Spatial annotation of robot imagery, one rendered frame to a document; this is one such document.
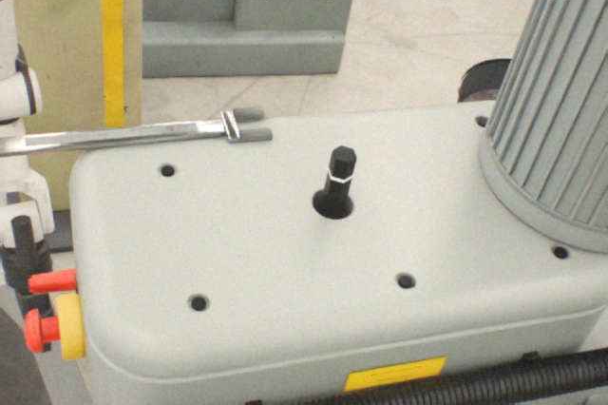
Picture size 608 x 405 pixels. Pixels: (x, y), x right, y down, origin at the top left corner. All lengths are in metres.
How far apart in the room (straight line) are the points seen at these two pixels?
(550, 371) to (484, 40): 3.70
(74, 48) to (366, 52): 1.76
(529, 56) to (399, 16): 3.71
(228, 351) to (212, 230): 0.11
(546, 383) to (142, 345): 0.36
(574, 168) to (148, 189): 0.36
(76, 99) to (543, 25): 2.30
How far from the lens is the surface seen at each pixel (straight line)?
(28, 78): 1.51
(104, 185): 0.77
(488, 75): 3.26
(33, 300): 1.72
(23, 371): 2.23
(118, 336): 0.68
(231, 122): 0.82
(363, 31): 4.29
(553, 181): 0.77
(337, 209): 0.76
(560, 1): 0.72
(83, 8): 2.69
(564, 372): 0.83
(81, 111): 2.94
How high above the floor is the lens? 2.44
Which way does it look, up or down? 45 degrees down
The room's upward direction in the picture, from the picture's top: 11 degrees clockwise
